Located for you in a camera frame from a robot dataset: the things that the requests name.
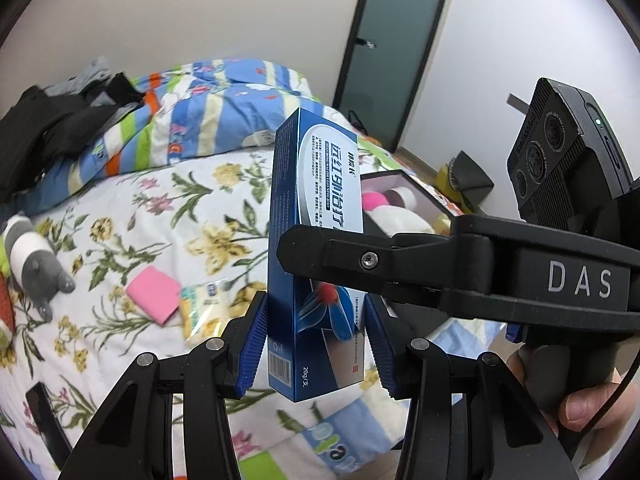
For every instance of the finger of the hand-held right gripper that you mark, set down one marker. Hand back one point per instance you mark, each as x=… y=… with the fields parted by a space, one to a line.
x=350 y=255
x=400 y=292

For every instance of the person's right hand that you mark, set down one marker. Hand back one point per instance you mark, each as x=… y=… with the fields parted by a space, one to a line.
x=585 y=405

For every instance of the pink foam block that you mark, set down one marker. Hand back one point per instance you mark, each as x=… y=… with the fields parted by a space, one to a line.
x=152 y=292

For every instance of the floral blanket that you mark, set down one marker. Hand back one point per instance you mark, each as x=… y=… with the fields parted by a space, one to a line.
x=150 y=220

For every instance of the grey garment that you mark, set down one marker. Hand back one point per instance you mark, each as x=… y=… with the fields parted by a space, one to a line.
x=90 y=72

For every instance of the blue striped quilt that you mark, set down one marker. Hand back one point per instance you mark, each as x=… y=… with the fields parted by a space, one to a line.
x=225 y=110

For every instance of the grey raccoon plush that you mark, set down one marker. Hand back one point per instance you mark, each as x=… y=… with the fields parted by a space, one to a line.
x=35 y=260

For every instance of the black paper bag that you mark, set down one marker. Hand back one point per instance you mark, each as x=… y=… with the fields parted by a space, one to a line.
x=470 y=180

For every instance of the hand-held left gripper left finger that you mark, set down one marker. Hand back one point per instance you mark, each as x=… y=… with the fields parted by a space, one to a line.
x=252 y=345

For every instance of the blue medicine box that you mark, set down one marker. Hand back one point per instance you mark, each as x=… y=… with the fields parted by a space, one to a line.
x=305 y=185

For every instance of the white plush toy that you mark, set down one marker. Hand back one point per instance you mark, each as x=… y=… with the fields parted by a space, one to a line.
x=405 y=220

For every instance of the black phone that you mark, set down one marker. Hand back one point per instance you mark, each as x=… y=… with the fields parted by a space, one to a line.
x=47 y=420

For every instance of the pink fluffy ball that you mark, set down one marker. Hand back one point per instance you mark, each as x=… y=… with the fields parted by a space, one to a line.
x=375 y=201

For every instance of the black jacket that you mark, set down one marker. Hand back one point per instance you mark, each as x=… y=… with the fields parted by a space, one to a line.
x=40 y=130

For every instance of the yellow plastic bag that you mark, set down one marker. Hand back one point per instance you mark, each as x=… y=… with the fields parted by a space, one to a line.
x=445 y=177

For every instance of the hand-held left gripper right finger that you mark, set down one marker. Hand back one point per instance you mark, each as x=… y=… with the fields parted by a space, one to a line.
x=380 y=355

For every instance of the frosted glass door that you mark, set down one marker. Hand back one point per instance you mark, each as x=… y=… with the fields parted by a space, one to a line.
x=395 y=50

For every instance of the clear snack packet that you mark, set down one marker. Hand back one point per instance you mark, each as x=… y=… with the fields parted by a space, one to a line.
x=200 y=305

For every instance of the red green plush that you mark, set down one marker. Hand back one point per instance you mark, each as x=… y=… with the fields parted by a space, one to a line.
x=4 y=310

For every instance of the black cardboard box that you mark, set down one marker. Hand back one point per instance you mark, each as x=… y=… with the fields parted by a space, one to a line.
x=382 y=182

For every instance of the striped bed sheet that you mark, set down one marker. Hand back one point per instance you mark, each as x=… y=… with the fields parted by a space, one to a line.
x=310 y=450

